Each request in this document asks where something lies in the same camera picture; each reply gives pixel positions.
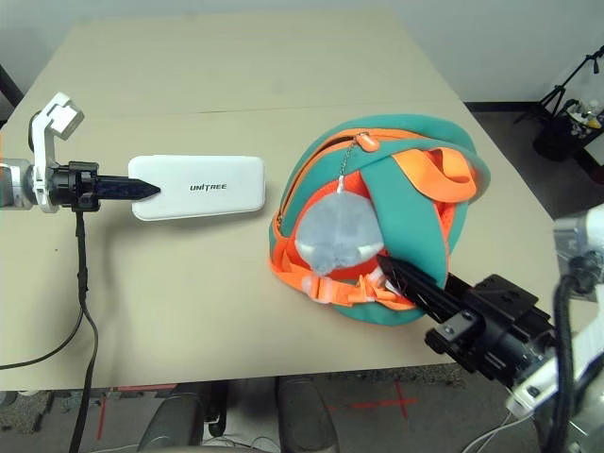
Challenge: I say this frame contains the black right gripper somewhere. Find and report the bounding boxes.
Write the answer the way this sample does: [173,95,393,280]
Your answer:
[376,253,558,392]

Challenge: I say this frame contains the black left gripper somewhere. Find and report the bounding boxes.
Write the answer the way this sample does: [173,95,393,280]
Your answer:
[49,160,162,211]

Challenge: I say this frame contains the teal and orange backpack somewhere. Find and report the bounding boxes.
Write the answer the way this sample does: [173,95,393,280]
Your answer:
[267,114,493,328]

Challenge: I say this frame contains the white Unitree pencil case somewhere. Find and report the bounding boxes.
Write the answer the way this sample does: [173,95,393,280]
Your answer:
[126,153,266,222]

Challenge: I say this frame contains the grey white plush toy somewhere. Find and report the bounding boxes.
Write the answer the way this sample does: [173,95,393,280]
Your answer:
[294,191,386,277]

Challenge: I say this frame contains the black-legged side table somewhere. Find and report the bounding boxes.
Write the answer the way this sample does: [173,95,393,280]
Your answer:
[0,63,25,128]

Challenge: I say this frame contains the grey robot right leg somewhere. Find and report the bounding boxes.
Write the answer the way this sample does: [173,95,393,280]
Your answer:
[276,377,339,453]

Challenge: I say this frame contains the black waste bin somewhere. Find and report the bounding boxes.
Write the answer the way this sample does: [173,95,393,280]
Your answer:
[533,96,604,164]

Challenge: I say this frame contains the black tripod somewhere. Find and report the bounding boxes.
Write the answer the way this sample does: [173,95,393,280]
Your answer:
[513,44,604,124]

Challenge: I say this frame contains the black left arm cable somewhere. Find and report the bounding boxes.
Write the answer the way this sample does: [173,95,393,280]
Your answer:
[0,210,100,453]

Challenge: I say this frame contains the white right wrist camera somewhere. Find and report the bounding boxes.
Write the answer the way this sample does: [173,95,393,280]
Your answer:
[504,301,604,419]

